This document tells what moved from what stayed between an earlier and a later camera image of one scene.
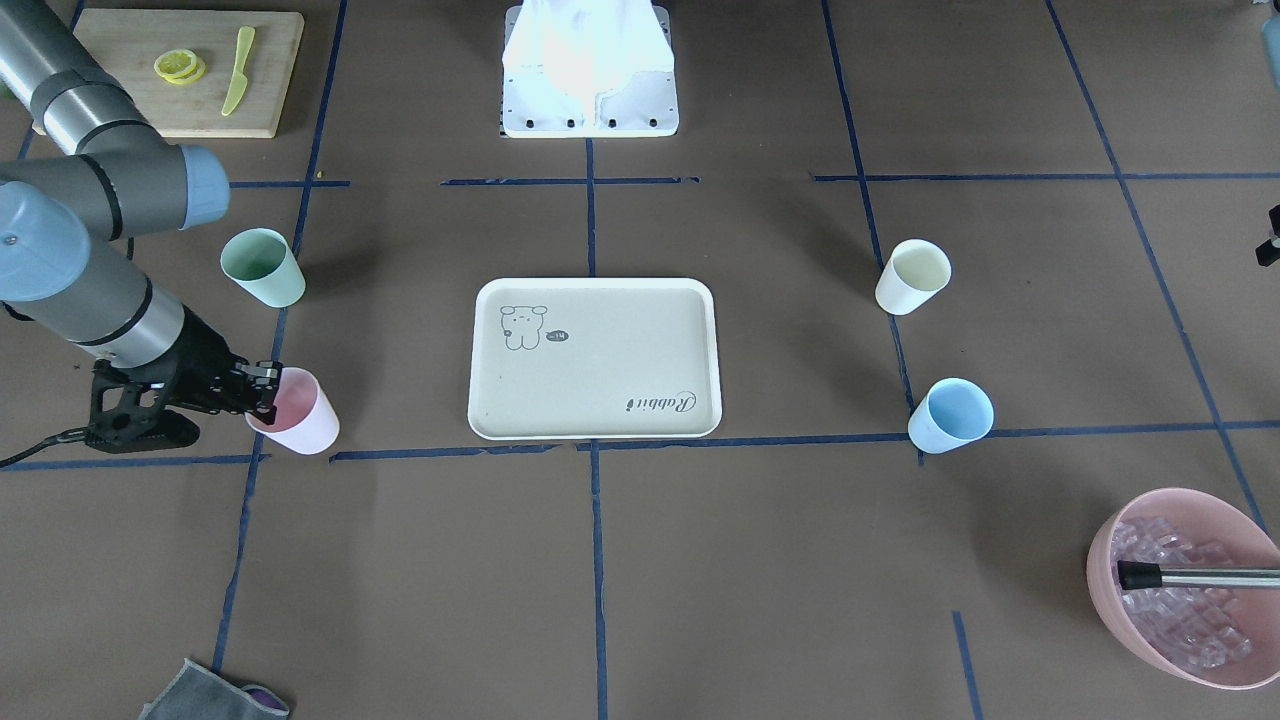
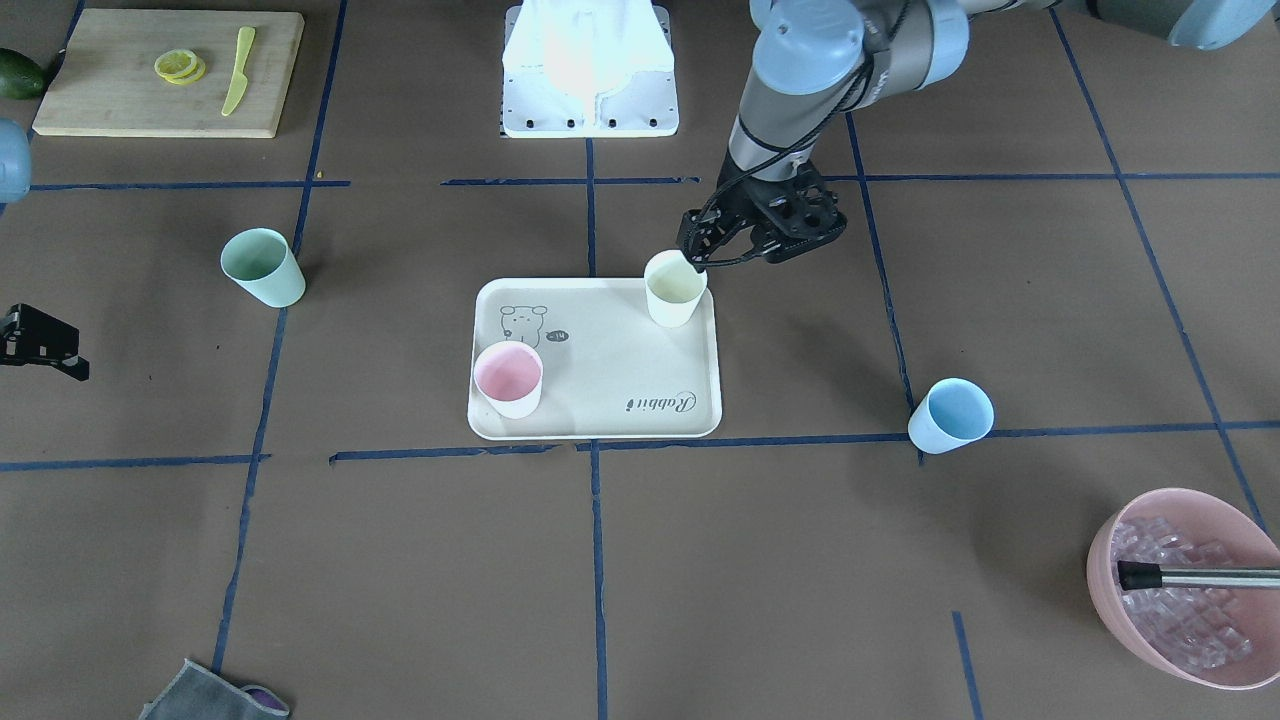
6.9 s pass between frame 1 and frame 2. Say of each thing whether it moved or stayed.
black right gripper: moved
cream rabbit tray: stayed
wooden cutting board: stayed
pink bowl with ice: stayed
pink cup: moved
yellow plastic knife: stayed
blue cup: stayed
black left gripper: moved
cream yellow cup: moved
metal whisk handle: stayed
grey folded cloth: stayed
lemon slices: stayed
